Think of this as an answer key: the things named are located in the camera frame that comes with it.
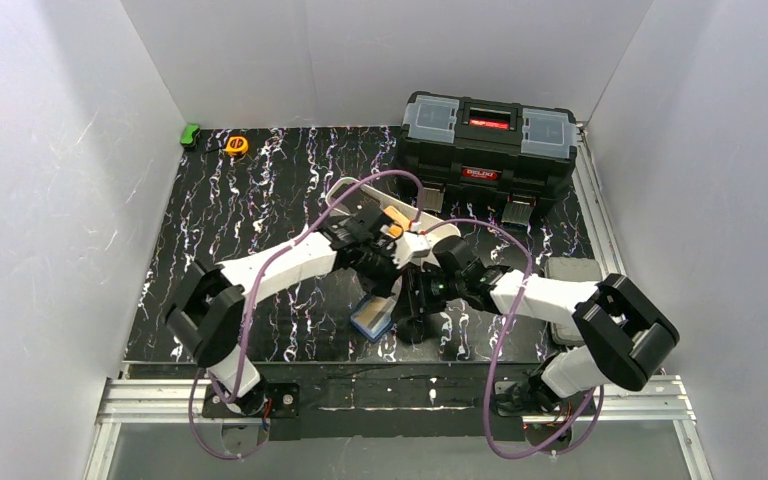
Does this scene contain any blue leather card holder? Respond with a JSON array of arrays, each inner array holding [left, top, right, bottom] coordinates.
[[350, 294, 396, 343]]

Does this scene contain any orange card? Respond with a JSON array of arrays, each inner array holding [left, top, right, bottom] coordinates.
[[383, 205, 411, 239]]

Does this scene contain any white oblong plastic tray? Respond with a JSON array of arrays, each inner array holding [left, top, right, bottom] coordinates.
[[325, 177, 461, 246]]

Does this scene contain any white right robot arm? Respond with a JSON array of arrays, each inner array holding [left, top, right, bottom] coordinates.
[[393, 237, 680, 406]]

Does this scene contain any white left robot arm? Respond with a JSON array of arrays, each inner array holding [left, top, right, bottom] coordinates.
[[165, 206, 411, 408]]

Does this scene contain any grey pad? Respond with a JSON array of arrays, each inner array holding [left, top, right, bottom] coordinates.
[[544, 257, 604, 348]]

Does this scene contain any black plastic toolbox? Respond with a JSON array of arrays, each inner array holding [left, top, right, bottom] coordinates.
[[393, 91, 578, 225]]

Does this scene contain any yellow tape measure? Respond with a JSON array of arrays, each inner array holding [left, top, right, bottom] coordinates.
[[224, 135, 249, 157]]

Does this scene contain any green small object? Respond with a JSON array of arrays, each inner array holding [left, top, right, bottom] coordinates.
[[179, 124, 201, 148]]

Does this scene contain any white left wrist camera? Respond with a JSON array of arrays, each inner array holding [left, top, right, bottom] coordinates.
[[393, 231, 431, 268]]

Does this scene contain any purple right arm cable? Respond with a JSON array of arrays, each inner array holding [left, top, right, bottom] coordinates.
[[420, 218, 605, 460]]

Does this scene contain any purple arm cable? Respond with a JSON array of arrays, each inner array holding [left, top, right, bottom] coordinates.
[[420, 218, 605, 460], [187, 170, 425, 462]]

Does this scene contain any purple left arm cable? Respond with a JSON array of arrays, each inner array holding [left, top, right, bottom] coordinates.
[[187, 170, 425, 462]]

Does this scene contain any aluminium frame rail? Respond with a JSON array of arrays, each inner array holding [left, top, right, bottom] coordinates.
[[82, 125, 697, 480]]

